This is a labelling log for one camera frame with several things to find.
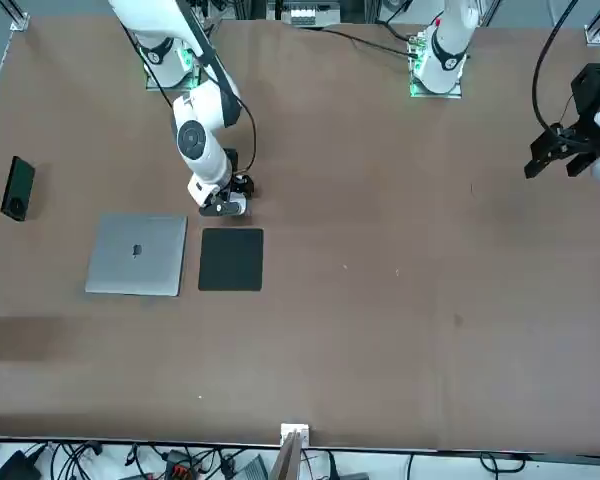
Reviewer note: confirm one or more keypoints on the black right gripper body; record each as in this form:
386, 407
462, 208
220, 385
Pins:
220, 207

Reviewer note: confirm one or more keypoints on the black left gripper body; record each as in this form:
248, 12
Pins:
590, 92

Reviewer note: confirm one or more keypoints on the white computer mouse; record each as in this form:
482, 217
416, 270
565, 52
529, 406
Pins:
240, 206

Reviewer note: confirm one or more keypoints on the dark green model phone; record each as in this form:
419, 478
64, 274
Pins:
19, 185

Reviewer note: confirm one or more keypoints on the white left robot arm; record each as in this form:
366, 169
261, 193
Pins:
450, 30

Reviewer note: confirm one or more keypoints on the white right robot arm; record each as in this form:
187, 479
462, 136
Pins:
200, 145

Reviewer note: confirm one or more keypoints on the black mouse pad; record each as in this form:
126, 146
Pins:
231, 260

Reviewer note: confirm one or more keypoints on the silver closed laptop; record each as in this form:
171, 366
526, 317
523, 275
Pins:
130, 270

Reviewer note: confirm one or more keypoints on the white power strip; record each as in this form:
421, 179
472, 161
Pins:
302, 16

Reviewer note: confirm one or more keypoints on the black device with red parts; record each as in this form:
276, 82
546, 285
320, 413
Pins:
180, 467

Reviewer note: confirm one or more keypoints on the black power adapter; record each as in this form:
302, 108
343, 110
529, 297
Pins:
15, 465

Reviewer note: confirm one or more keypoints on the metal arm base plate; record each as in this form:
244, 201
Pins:
192, 80
415, 90

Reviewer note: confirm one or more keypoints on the white table edge bracket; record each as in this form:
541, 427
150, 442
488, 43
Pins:
295, 429

